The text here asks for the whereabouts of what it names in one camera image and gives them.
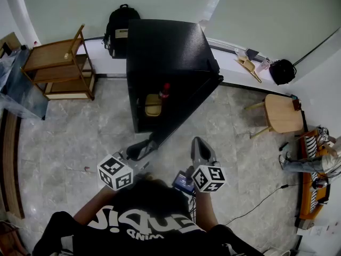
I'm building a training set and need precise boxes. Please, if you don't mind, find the person's right forearm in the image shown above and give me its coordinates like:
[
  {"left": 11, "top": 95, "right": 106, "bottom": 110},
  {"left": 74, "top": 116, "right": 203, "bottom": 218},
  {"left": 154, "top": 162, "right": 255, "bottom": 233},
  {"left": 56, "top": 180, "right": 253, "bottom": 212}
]
[{"left": 196, "top": 189, "right": 219, "bottom": 230}]

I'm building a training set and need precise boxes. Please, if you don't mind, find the round wooden stool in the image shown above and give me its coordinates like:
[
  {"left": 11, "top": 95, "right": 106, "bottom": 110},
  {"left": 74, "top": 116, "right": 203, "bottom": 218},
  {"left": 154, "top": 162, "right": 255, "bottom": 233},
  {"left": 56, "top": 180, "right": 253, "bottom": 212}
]
[{"left": 244, "top": 93, "right": 305, "bottom": 140}]

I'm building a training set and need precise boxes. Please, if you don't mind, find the small white bottle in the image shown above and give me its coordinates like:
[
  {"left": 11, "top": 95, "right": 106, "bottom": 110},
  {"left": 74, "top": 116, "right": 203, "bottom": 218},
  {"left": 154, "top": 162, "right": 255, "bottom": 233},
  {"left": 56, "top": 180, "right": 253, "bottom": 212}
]
[{"left": 257, "top": 58, "right": 271, "bottom": 71}]

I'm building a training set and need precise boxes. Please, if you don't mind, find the white round container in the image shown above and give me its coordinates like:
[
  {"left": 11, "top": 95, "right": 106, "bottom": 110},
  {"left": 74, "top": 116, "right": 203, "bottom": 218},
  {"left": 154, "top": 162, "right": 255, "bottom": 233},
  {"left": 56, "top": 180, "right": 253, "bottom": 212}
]
[{"left": 262, "top": 246, "right": 291, "bottom": 256}]

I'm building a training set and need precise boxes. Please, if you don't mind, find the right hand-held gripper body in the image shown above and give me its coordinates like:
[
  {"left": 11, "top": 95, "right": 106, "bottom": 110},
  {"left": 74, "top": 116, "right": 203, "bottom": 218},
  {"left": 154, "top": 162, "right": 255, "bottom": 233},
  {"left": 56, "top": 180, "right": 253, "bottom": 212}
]
[{"left": 190, "top": 158, "right": 228, "bottom": 194}]

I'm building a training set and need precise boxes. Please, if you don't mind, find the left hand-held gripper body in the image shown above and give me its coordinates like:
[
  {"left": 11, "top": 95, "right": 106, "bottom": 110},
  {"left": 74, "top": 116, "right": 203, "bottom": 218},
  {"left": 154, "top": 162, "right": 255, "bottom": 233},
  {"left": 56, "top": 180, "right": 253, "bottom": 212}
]
[{"left": 97, "top": 150, "right": 150, "bottom": 192}]

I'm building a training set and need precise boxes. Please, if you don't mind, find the cardboard box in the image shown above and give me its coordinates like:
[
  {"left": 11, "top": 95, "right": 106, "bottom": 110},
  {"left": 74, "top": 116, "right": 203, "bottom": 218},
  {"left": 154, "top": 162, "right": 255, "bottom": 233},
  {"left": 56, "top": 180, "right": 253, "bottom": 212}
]
[{"left": 0, "top": 32, "right": 22, "bottom": 58}]

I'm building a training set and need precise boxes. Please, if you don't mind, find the red bottle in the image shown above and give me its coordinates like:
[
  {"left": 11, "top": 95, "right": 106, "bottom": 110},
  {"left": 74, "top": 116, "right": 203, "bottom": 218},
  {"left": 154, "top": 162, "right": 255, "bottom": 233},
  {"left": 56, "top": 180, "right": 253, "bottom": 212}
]
[{"left": 159, "top": 83, "right": 171, "bottom": 101}]

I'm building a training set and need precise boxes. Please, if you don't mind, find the black floor cable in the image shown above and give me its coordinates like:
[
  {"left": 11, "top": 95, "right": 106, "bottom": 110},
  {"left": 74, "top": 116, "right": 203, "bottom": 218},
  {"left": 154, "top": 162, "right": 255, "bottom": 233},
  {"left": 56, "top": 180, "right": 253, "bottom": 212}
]
[{"left": 223, "top": 184, "right": 299, "bottom": 226}]

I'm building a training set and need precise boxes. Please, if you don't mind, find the wooden scoop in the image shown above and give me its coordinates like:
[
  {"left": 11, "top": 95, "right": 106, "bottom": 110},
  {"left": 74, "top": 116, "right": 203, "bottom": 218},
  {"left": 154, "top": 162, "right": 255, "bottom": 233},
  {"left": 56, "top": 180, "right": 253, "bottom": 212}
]
[{"left": 234, "top": 57, "right": 262, "bottom": 84}]

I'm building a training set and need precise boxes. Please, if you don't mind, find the black round bag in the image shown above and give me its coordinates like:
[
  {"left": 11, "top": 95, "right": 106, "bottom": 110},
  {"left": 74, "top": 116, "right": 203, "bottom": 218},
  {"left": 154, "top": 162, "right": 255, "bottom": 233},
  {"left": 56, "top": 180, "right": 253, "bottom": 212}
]
[{"left": 269, "top": 59, "right": 297, "bottom": 86}]

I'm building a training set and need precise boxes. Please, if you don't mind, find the white window sill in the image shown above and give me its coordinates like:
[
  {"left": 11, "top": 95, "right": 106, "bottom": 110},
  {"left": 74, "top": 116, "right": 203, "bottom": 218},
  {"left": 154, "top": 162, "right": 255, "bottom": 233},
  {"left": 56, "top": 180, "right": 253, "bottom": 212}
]
[{"left": 71, "top": 37, "right": 291, "bottom": 97}]

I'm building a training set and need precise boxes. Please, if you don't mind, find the black backpack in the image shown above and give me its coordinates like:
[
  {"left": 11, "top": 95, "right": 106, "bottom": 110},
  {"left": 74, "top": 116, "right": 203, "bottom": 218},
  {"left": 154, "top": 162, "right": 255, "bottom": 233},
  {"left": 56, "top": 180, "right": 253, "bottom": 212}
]
[{"left": 101, "top": 4, "right": 141, "bottom": 60}]

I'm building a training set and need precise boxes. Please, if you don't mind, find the black wall cable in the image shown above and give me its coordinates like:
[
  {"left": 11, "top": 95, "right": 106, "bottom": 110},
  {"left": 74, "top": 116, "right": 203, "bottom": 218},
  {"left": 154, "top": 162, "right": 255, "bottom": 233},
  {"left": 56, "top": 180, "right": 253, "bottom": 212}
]
[{"left": 293, "top": 27, "right": 341, "bottom": 66}]

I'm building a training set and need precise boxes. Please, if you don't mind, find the curved wooden slat bench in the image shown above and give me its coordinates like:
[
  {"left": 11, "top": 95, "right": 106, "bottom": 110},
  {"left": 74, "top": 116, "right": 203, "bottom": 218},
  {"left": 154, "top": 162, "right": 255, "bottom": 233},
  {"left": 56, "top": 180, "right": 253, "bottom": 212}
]
[{"left": 0, "top": 110, "right": 26, "bottom": 220}]

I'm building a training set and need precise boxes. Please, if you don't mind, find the dark flat tablet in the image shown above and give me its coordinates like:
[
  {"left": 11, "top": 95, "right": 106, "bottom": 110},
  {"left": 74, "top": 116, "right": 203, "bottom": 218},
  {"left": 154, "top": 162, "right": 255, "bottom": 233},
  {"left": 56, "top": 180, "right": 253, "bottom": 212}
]
[{"left": 245, "top": 48, "right": 259, "bottom": 61}]

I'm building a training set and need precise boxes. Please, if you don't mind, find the black mini fridge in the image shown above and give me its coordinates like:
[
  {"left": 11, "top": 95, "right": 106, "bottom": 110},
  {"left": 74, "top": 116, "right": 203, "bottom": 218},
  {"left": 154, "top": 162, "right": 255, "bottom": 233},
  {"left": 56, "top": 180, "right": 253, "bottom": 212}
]
[{"left": 126, "top": 19, "right": 220, "bottom": 133}]

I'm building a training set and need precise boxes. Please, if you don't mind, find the dark phone with screen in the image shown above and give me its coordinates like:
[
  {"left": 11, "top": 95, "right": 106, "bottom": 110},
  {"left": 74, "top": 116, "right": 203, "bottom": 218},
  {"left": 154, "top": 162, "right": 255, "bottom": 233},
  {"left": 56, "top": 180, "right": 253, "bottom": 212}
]
[{"left": 172, "top": 170, "right": 197, "bottom": 196}]

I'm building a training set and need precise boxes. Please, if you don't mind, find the long-handled mop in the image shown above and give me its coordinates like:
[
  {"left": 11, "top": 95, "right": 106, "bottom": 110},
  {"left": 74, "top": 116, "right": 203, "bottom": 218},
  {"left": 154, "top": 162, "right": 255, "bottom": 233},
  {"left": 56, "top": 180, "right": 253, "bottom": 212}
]
[{"left": 279, "top": 131, "right": 318, "bottom": 151}]

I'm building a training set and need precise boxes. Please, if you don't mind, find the yellow food container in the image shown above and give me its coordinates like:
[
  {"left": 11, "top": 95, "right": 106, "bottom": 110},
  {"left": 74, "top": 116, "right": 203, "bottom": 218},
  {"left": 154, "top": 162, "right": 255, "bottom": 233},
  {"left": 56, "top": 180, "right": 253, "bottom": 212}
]
[{"left": 144, "top": 93, "right": 163, "bottom": 117}]

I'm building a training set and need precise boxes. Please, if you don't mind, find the wooden shelf cart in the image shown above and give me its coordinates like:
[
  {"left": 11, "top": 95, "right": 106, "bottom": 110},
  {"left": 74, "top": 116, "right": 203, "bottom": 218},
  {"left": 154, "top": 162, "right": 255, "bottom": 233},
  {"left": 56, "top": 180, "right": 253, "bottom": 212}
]
[{"left": 21, "top": 24, "right": 96, "bottom": 101}]

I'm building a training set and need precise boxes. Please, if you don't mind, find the person's black printed shirt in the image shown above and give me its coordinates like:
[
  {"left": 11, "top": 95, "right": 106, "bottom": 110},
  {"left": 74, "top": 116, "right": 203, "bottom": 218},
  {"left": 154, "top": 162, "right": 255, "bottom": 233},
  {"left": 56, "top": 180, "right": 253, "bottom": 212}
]
[{"left": 31, "top": 179, "right": 264, "bottom": 256}]

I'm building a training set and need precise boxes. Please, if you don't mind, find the person's left forearm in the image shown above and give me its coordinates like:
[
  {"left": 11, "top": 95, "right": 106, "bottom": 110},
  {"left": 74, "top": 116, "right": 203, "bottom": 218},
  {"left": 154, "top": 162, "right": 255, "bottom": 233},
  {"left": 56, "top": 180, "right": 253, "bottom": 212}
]
[{"left": 73, "top": 187, "right": 118, "bottom": 225}]

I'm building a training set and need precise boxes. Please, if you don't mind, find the orange sofa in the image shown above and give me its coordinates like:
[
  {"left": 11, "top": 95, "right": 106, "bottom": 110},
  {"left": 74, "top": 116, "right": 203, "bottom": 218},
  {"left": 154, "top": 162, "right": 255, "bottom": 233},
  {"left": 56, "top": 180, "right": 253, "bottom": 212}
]
[{"left": 295, "top": 128, "right": 334, "bottom": 221}]

